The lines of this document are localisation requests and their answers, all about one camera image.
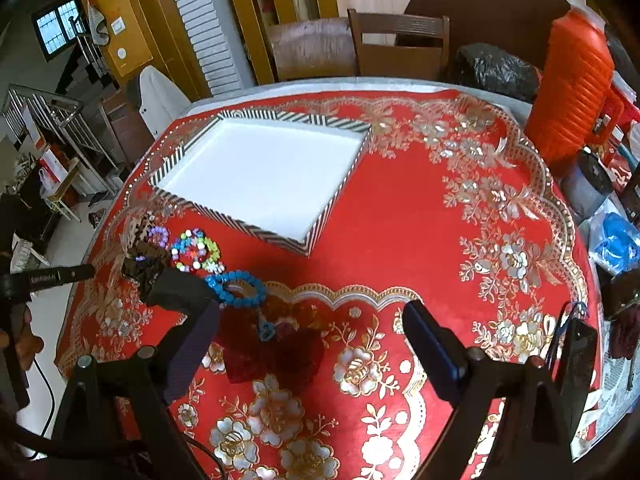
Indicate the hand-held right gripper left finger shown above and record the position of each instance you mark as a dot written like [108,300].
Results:
[195,340]

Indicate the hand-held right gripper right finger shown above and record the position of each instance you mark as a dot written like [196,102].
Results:
[432,342]

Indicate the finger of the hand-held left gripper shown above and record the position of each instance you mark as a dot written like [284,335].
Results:
[60,276]

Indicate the leopard print scrunchie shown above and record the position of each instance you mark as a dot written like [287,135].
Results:
[141,224]

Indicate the red bow hair clip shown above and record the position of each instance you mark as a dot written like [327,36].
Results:
[295,355]

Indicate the striped tray with white inside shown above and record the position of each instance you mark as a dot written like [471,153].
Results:
[260,175]

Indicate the person's left hand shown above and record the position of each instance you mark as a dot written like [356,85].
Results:
[27,342]

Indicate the red floral tablecloth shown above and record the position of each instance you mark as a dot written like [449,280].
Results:
[400,210]

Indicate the metal rack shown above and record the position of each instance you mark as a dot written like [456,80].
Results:
[60,130]

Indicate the white garment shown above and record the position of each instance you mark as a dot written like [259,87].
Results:
[157,100]

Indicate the blue plastic bag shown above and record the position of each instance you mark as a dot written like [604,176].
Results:
[620,240]

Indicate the grey jar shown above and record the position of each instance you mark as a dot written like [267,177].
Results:
[590,185]

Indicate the window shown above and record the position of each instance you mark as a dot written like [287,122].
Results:
[57,27]

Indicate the black plastic bag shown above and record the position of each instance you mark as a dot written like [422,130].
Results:
[495,72]

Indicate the white louvered door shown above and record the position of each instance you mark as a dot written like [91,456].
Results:
[205,25]

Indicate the red plastic basket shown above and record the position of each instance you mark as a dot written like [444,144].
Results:
[617,110]

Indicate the dark wooden chair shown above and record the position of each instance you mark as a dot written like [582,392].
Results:
[400,45]

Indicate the light wooden chair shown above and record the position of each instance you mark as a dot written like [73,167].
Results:
[310,50]

